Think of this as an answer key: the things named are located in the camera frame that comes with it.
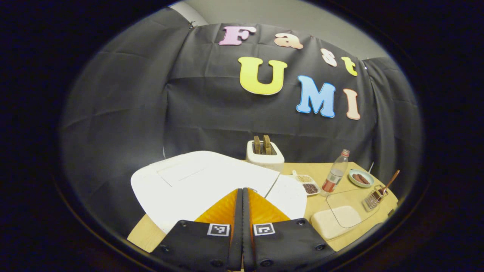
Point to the brown toast slice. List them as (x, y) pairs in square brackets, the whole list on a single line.
[(257, 145), (267, 145)]

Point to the white toaster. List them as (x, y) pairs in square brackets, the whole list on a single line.
[(264, 160)]

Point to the white divided grain dish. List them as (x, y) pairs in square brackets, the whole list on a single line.
[(307, 183)]

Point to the red meat slice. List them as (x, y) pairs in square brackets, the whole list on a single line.
[(357, 178), (365, 180)]

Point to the black backdrop cloth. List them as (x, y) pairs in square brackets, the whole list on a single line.
[(132, 113)]

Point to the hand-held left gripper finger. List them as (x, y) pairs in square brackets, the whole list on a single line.
[(246, 234), (237, 234)]

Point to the white rice cooker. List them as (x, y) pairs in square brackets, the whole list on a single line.
[(196, 181)]

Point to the clear plastic bottle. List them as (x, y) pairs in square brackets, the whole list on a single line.
[(334, 175)]

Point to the pale green plate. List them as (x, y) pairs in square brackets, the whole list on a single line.
[(351, 180)]

